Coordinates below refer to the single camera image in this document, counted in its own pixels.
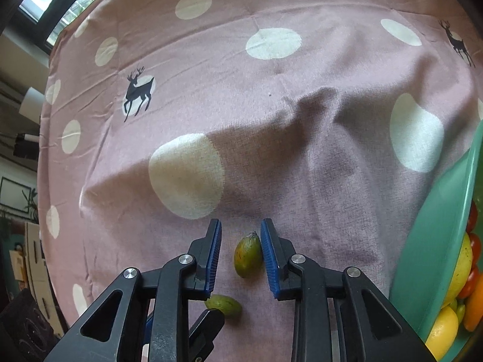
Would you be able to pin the green potted plant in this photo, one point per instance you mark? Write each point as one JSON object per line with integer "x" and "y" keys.
{"x": 32, "y": 205}

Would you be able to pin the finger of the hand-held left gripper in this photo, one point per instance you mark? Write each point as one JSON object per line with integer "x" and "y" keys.
{"x": 207, "y": 328}
{"x": 149, "y": 328}

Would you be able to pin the pink polka dot cloth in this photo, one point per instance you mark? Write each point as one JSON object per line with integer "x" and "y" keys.
{"x": 302, "y": 139}

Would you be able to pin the orange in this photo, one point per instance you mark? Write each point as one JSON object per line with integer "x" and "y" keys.
{"x": 476, "y": 311}

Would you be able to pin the slotted cardboard stand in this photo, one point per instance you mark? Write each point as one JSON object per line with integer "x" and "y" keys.
{"x": 37, "y": 267}

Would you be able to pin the white cylinder lamp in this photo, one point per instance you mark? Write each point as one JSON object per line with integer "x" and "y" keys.
{"x": 31, "y": 103}

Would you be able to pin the yellow lemon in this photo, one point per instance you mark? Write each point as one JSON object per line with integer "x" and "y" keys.
{"x": 443, "y": 332}

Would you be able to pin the green plastic bowl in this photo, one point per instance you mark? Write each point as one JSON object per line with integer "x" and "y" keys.
{"x": 434, "y": 241}

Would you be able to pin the black speaker box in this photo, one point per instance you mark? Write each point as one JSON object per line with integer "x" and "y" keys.
{"x": 26, "y": 328}

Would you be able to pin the green olive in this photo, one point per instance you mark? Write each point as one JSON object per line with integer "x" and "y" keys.
{"x": 226, "y": 304}
{"x": 247, "y": 258}
{"x": 460, "y": 309}

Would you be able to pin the yellow-green lemon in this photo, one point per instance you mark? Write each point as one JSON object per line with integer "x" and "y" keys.
{"x": 462, "y": 267}

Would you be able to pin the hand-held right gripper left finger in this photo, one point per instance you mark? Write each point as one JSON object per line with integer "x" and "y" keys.
{"x": 214, "y": 256}

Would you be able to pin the dark framed wall print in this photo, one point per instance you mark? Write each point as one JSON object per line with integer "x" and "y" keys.
{"x": 13, "y": 196}

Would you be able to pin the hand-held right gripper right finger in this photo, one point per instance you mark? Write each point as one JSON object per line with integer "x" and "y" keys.
{"x": 268, "y": 260}

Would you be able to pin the red cherry tomato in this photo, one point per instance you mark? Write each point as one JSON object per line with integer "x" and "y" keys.
{"x": 467, "y": 284}
{"x": 477, "y": 249}
{"x": 473, "y": 217}

